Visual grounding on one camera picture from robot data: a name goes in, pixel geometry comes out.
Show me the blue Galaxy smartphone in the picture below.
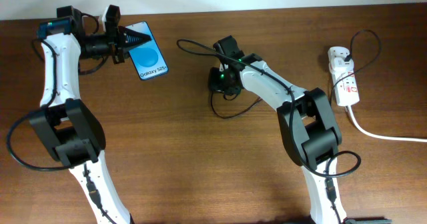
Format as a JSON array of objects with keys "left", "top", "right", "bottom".
[{"left": 127, "top": 21, "right": 169, "bottom": 81}]

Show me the black charging cable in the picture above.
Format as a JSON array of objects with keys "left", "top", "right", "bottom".
[{"left": 209, "top": 29, "right": 382, "bottom": 120}]

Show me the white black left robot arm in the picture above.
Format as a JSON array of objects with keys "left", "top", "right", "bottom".
[{"left": 29, "top": 5, "right": 151, "bottom": 223}]

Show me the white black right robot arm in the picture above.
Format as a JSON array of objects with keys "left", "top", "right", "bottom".
[{"left": 209, "top": 36, "right": 350, "bottom": 223}]

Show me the white charger plug adapter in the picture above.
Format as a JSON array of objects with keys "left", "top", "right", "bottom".
[{"left": 329, "top": 57, "right": 354, "bottom": 73}]

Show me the white power strip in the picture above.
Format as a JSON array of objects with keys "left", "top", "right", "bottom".
[{"left": 328, "top": 47, "right": 360, "bottom": 107}]

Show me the white power strip cord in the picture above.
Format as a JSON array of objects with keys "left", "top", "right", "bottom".
[{"left": 345, "top": 105, "right": 427, "bottom": 143}]

